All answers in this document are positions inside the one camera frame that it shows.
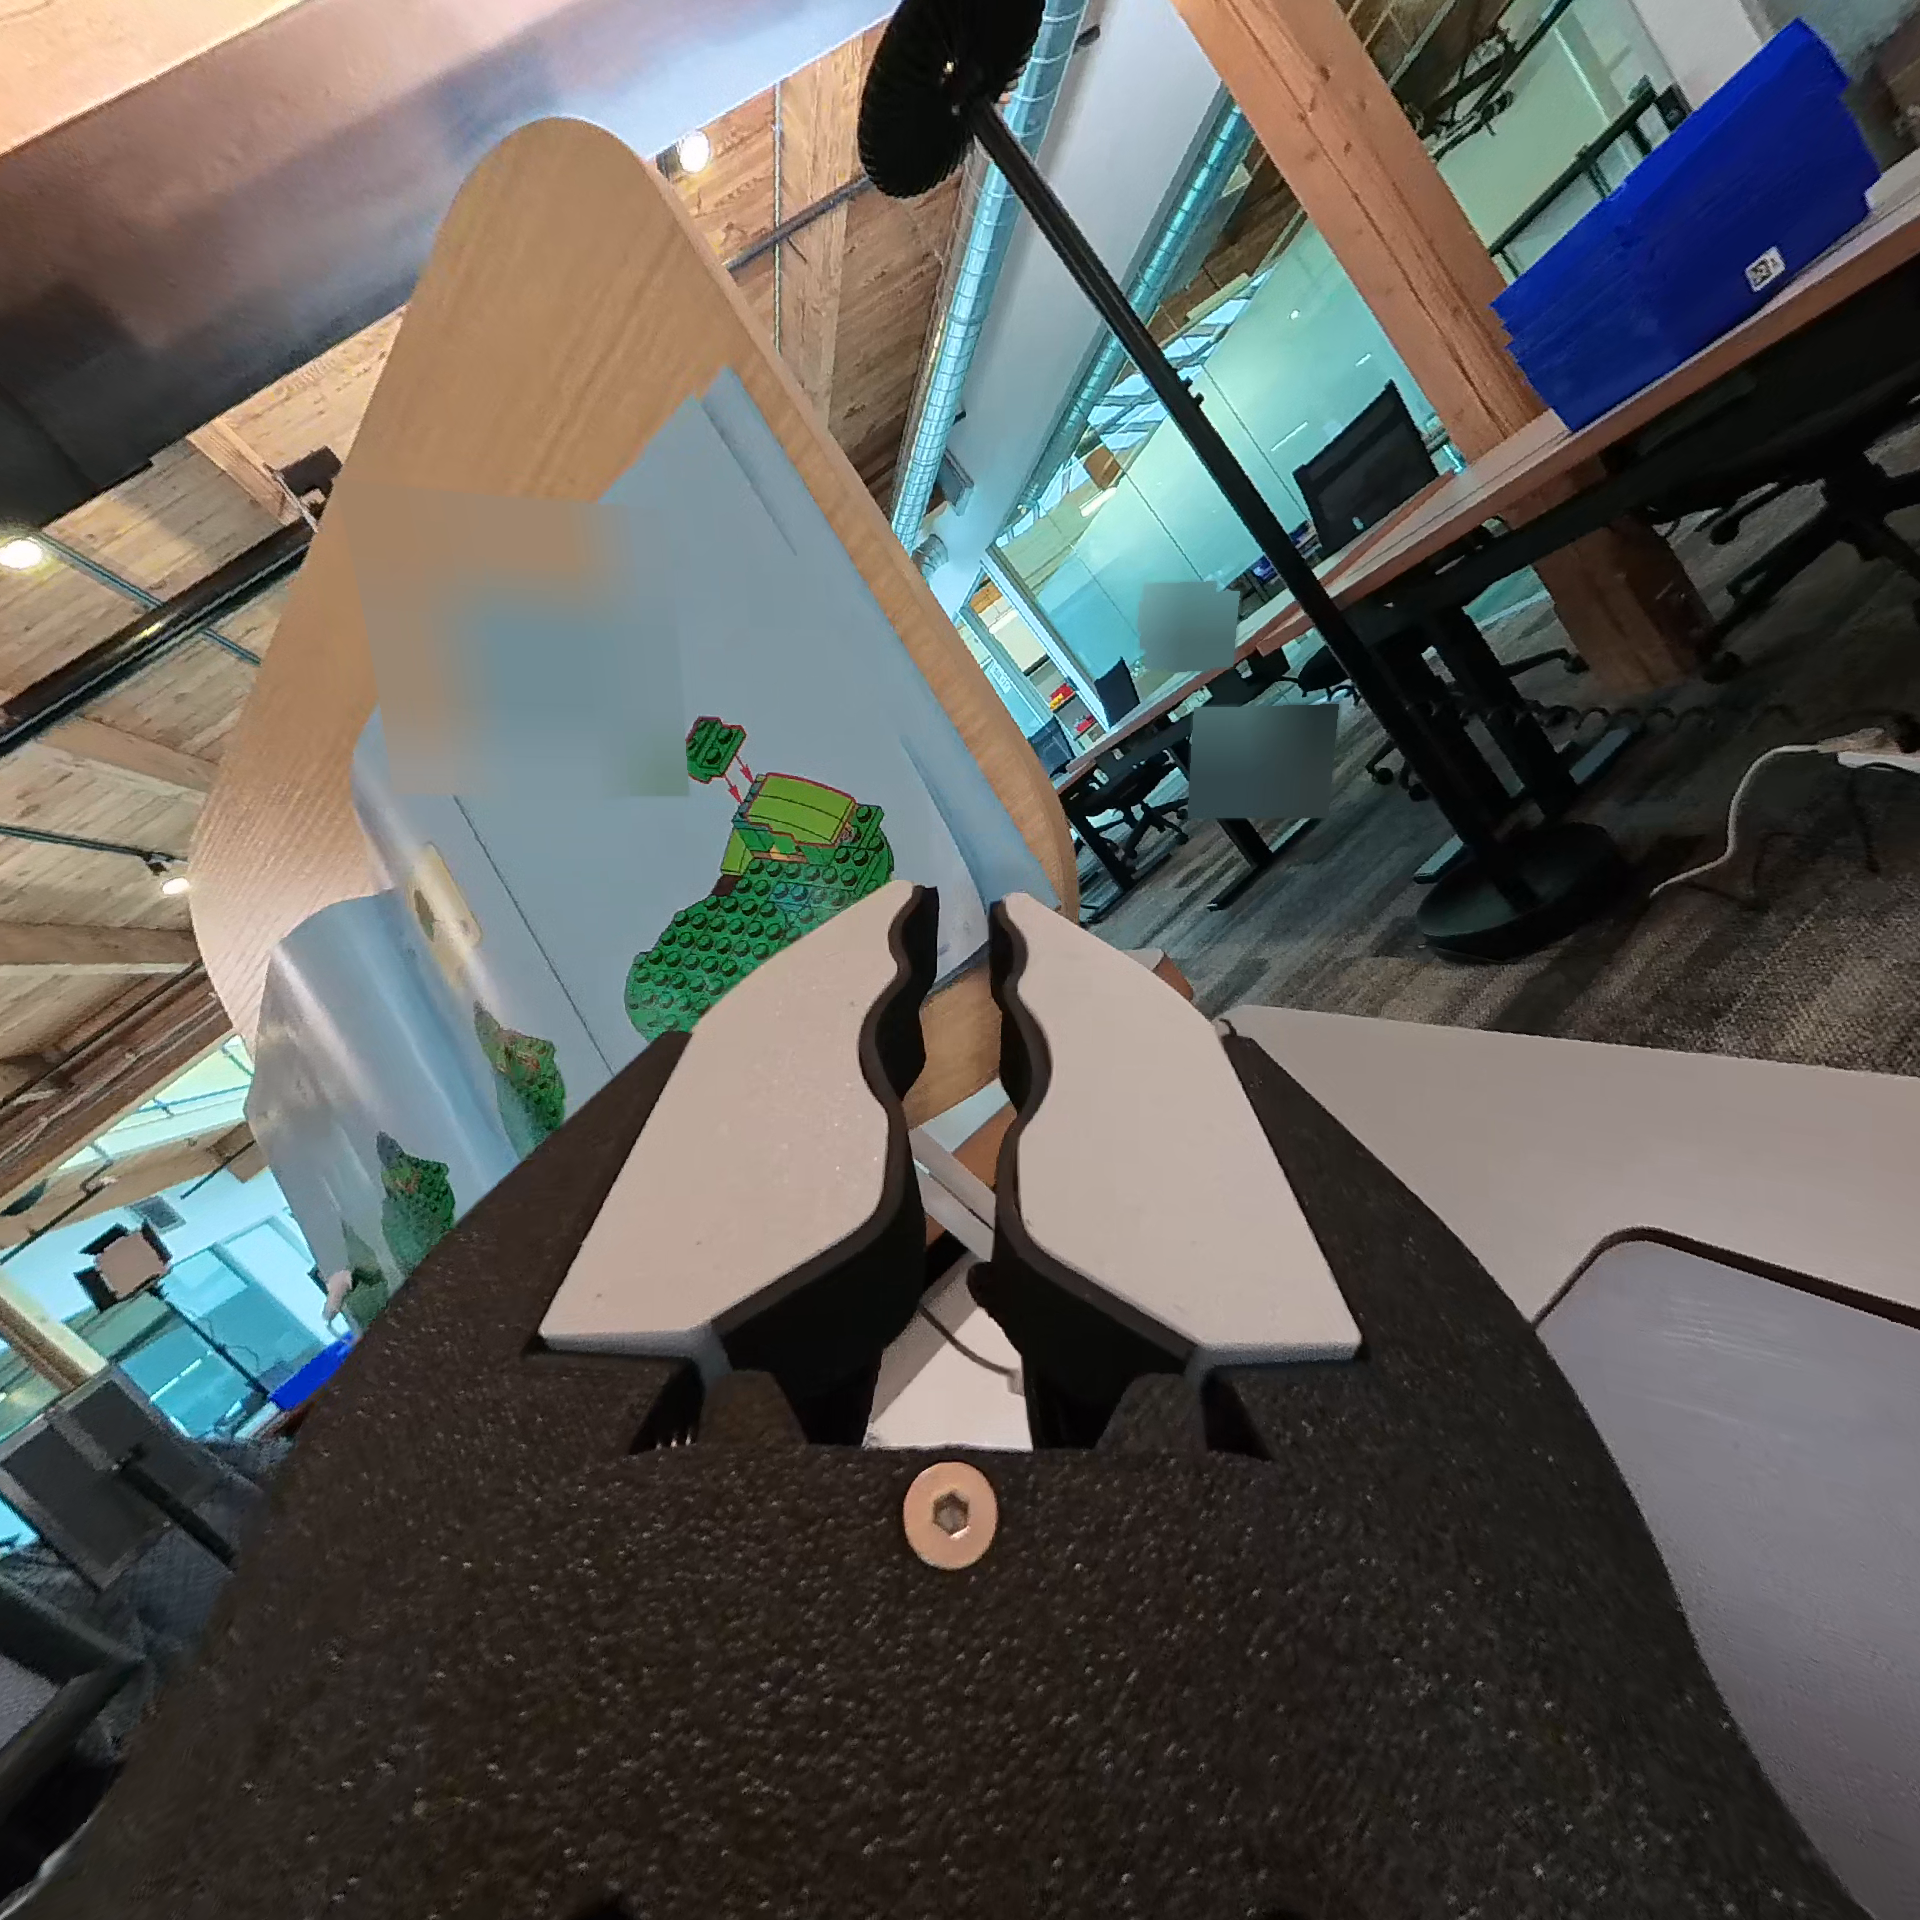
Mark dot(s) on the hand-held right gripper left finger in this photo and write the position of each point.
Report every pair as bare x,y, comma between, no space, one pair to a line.
736,1184

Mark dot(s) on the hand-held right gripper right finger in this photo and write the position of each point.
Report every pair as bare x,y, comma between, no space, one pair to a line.
1169,1201

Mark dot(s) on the lego instruction booklet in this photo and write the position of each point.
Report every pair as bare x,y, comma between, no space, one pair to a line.
841,600

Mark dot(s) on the black office chair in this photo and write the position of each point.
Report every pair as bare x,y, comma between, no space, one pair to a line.
1359,463
1801,510
1125,781

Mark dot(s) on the blue storage bin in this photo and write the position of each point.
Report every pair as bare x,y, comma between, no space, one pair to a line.
314,1371

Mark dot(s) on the studio light on tripod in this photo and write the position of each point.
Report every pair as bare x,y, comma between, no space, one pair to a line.
125,1264

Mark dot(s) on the wooden office desk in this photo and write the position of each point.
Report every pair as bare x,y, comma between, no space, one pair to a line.
1409,546

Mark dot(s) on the glass partition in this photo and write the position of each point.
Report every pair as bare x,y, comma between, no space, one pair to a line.
1202,450

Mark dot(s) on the wooden book stand board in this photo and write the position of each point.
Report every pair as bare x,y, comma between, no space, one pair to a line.
601,270

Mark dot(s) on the ceiling lamp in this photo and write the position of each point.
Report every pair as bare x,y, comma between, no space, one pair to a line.
694,150
19,553

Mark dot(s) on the wooden pillar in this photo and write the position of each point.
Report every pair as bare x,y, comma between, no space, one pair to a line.
1395,223

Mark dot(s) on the stack of blue bins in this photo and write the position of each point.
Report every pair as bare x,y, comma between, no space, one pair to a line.
1696,254

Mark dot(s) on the black floor lamp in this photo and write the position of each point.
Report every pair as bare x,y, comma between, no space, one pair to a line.
938,88

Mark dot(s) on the silver ventilation duct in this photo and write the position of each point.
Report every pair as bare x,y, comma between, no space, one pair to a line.
975,300

